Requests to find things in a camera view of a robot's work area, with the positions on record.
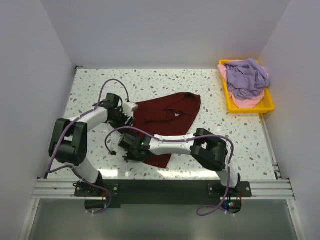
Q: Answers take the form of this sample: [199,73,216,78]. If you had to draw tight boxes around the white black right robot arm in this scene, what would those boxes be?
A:
[118,128,241,197]

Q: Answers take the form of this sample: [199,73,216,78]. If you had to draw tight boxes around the dark red t shirt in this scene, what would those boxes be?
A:
[132,91,202,169]

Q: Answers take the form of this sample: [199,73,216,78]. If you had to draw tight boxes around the yellow plastic bin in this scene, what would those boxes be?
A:
[220,73,275,114]

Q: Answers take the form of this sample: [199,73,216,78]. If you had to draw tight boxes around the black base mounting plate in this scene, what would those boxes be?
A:
[73,180,252,211]

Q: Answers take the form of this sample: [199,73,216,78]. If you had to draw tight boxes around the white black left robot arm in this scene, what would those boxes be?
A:
[47,93,138,197]

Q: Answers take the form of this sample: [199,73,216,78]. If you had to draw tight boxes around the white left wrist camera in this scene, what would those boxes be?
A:
[122,102,138,116]

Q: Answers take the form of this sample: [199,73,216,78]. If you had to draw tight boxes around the aluminium extrusion rail frame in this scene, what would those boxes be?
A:
[20,114,305,240]

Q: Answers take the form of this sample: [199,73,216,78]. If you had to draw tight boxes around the lavender t shirt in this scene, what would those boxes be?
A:
[224,58,270,101]

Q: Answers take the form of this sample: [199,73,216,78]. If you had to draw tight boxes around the pink t shirt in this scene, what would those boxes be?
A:
[217,64,265,109]

